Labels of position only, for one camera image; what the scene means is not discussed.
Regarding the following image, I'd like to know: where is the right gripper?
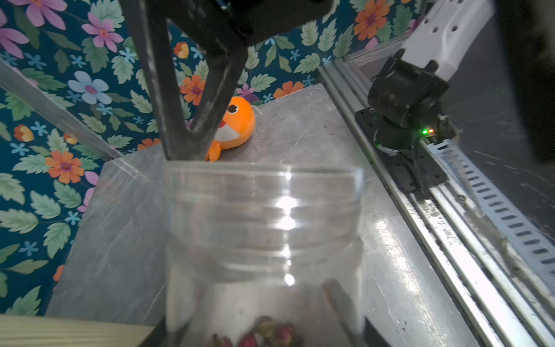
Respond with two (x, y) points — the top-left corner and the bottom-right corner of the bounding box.
(120, 0), (332, 160)

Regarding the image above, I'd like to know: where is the cream ribbed trash bin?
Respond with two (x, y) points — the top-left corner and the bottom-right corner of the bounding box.
(1, 315), (154, 346)

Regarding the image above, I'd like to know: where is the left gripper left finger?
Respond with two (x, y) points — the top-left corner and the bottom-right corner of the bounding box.
(138, 316), (189, 347)

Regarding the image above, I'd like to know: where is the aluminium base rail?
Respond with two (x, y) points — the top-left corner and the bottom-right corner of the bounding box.
(318, 40), (554, 346)

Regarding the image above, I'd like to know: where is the orange fish plush toy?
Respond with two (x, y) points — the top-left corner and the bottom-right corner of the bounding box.
(205, 96), (256, 162)

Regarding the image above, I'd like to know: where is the clear jar with flower tea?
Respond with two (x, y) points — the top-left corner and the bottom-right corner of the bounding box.
(164, 161), (365, 346)

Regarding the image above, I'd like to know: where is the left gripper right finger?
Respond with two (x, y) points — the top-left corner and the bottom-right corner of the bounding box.
(322, 278), (390, 347)

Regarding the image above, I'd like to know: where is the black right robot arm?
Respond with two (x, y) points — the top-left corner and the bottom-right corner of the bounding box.
(120, 1), (554, 163)

